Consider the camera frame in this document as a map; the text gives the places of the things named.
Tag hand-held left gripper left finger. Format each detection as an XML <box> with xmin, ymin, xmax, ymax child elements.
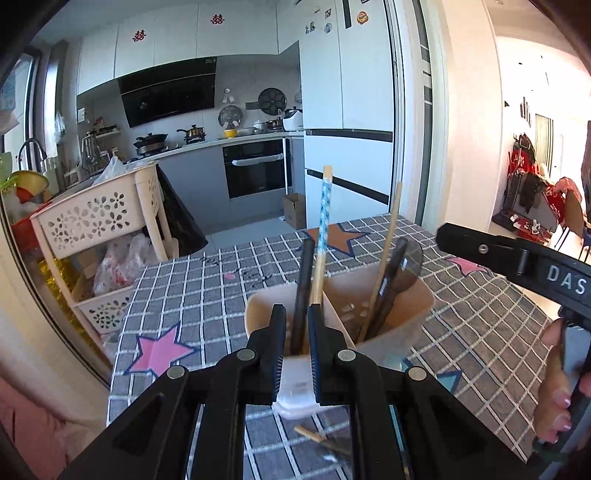
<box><xmin>58</xmin><ymin>305</ymin><xmax>288</xmax><ymax>480</ymax></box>

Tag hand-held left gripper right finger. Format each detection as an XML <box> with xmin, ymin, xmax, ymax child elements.
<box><xmin>308</xmin><ymin>305</ymin><xmax>541</xmax><ymax>480</ymax></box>

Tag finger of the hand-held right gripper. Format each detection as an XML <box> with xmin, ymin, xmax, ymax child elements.
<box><xmin>436</xmin><ymin>223</ymin><xmax>525</xmax><ymax>280</ymax></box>

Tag plain wooden chopstick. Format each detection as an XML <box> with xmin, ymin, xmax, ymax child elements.
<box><xmin>294</xmin><ymin>425</ymin><xmax>326</xmax><ymax>444</ymax></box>
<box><xmin>358</xmin><ymin>181</ymin><xmax>403</xmax><ymax>344</ymax></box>

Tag black plastic utensil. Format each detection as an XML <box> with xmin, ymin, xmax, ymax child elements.
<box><xmin>288</xmin><ymin>237</ymin><xmax>316</xmax><ymax>356</ymax></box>

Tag white plastic utensil holder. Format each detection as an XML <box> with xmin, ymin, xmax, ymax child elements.
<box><xmin>245</xmin><ymin>265</ymin><xmax>435</xmax><ymax>421</ymax></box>

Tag black translucent plastic spoon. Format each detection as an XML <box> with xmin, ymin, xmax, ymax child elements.
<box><xmin>365</xmin><ymin>236</ymin><xmax>423</xmax><ymax>340</ymax></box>

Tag blue patterned wooden chopstick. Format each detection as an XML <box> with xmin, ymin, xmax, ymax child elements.
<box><xmin>308</xmin><ymin>165</ymin><xmax>334</xmax><ymax>308</ymax></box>

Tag person's right hand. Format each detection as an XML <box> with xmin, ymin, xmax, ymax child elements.
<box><xmin>536</xmin><ymin>318</ymin><xmax>573</xmax><ymax>444</ymax></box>

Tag red floor basket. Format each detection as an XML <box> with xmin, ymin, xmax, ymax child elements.
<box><xmin>512</xmin><ymin>217</ymin><xmax>555</xmax><ymax>238</ymax></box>

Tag wooden chair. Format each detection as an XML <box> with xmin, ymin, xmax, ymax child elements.
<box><xmin>556</xmin><ymin>189</ymin><xmax>587</xmax><ymax>252</ymax></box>

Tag red hanging decorations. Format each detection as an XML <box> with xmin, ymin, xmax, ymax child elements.
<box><xmin>503</xmin><ymin>134</ymin><xmax>583</xmax><ymax>236</ymax></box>

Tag small cardboard box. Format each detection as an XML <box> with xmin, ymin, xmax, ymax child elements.
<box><xmin>283</xmin><ymin>193</ymin><xmax>306</xmax><ymax>230</ymax></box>

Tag clear bag with red contents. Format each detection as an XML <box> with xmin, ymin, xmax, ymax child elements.
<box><xmin>92</xmin><ymin>233</ymin><xmax>160</xmax><ymax>296</ymax></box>

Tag grey kitchen base cabinet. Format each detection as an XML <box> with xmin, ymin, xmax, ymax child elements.
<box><xmin>157</xmin><ymin>136</ymin><xmax>305</xmax><ymax>232</ymax></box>

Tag black built-in oven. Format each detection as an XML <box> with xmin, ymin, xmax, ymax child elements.
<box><xmin>222</xmin><ymin>138</ymin><xmax>289</xmax><ymax>200</ymax></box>

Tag white refrigerator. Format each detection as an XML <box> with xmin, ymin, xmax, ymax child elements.
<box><xmin>299</xmin><ymin>0</ymin><xmax>398</xmax><ymax>217</ymax></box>

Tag gold foil decoration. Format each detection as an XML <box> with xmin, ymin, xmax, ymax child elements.
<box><xmin>37</xmin><ymin>258</ymin><xmax>77</xmax><ymax>324</ymax></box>

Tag white flower-cut storage cart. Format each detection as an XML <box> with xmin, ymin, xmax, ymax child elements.
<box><xmin>30</xmin><ymin>164</ymin><xmax>181</xmax><ymax>347</ymax></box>

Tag dark cooking pot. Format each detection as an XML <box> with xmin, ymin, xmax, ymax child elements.
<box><xmin>177</xmin><ymin>124</ymin><xmax>206</xmax><ymax>145</ymax></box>

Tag round hanging steamer rack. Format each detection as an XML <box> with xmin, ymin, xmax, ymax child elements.
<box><xmin>218</xmin><ymin>105</ymin><xmax>243</xmax><ymax>130</ymax></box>

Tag pink plastic stool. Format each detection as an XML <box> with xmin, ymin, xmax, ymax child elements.
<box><xmin>0</xmin><ymin>364</ymin><xmax>109</xmax><ymax>480</ymax></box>

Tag white plastic bag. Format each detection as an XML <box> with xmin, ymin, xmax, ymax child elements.
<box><xmin>92</xmin><ymin>156</ymin><xmax>130</xmax><ymax>185</ymax></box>

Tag black wok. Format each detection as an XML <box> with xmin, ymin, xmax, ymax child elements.
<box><xmin>134</xmin><ymin>133</ymin><xmax>169</xmax><ymax>153</ymax></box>

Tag dark round hanging pan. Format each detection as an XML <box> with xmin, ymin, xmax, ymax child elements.
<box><xmin>257</xmin><ymin>88</ymin><xmax>288</xmax><ymax>114</ymax></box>

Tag glass jug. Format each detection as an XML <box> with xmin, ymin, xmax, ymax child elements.
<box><xmin>82</xmin><ymin>134</ymin><xmax>100</xmax><ymax>174</ymax></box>

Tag red box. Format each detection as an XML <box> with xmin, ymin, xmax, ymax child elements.
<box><xmin>11</xmin><ymin>215</ymin><xmax>40</xmax><ymax>241</ymax></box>

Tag black range hood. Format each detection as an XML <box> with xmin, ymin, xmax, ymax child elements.
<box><xmin>117</xmin><ymin>58</ymin><xmax>218</xmax><ymax>129</ymax></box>

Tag kitchen faucet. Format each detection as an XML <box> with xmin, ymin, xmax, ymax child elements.
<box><xmin>17</xmin><ymin>138</ymin><xmax>49</xmax><ymax>176</ymax></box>

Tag white upper kitchen cabinets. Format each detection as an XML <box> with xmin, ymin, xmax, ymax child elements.
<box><xmin>76</xmin><ymin>4</ymin><xmax>301</xmax><ymax>95</ymax></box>

